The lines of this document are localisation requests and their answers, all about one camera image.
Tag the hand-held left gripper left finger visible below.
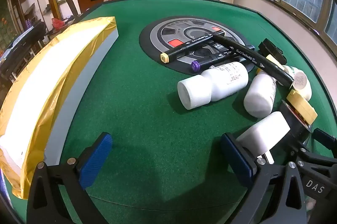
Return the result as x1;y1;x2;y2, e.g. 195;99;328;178
26;132;114;224

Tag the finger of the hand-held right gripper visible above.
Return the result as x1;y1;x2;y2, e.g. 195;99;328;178
295;145;337;181
313;127;337;151

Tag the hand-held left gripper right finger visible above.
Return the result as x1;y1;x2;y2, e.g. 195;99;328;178
221;133;309;224

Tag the yellow round container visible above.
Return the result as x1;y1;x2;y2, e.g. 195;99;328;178
286;89;318;124

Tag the white power adapter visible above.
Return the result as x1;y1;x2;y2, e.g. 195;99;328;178
236;111;290;161

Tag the small white plastic bottle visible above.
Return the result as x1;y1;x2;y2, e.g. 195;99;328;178
283;65;312;99

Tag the large white plastic bottle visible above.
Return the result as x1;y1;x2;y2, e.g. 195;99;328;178
177;61;249;110

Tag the yellow-taped white box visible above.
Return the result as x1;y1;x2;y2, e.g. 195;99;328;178
0;16;119;199

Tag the black plastic holder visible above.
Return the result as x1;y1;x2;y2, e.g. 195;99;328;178
258;38;287;64

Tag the black marker purple cap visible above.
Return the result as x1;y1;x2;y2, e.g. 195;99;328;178
191;47;256;73

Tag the long black marker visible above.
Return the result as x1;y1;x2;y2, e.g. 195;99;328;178
214;32;294;88

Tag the black marker yellow cap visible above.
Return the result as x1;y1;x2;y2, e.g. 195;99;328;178
160;32;224;64

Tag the black side table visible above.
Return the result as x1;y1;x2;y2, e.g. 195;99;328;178
0;21;46;82

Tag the small red plastic bag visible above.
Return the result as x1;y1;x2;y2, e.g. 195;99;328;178
51;18;65;29

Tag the round grey table centre panel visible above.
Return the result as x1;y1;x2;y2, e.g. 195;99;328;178
139;16;249;74

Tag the dark wooden chair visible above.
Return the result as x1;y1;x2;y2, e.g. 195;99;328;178
58;0;79;16

